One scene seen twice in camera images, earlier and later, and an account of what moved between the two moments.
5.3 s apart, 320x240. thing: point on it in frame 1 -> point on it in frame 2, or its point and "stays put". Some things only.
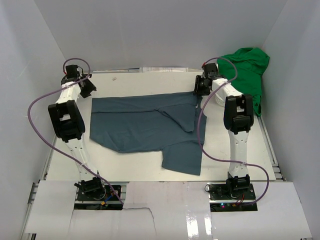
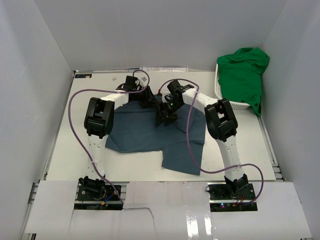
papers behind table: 164,69 stays put
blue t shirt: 173,123 stays put
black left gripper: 91,87 -> 149,99
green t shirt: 243,69 stays put
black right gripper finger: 202,89 -> 160,114
